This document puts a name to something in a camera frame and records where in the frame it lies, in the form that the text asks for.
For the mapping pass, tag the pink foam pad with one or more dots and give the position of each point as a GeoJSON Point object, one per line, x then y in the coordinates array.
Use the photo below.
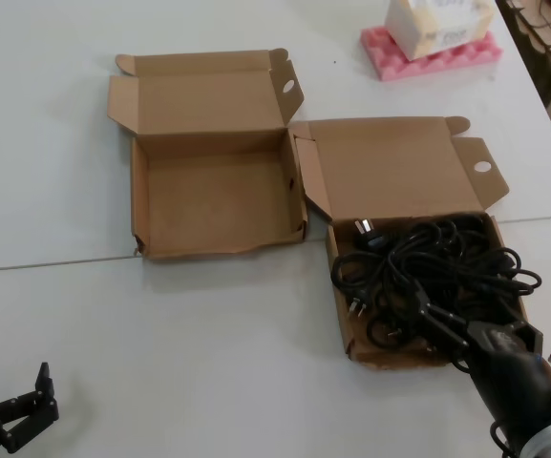
{"type": "Point", "coordinates": [399, 68]}

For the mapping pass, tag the open brown cardboard box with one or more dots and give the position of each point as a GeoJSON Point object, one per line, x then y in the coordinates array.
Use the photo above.
{"type": "Point", "coordinates": [218, 205]}
{"type": "Point", "coordinates": [385, 162]}

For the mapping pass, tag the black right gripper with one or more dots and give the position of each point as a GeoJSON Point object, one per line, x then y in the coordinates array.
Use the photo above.
{"type": "Point", "coordinates": [509, 377]}

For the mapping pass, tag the white carton box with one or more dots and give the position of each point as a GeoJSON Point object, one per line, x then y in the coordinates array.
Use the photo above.
{"type": "Point", "coordinates": [413, 28]}

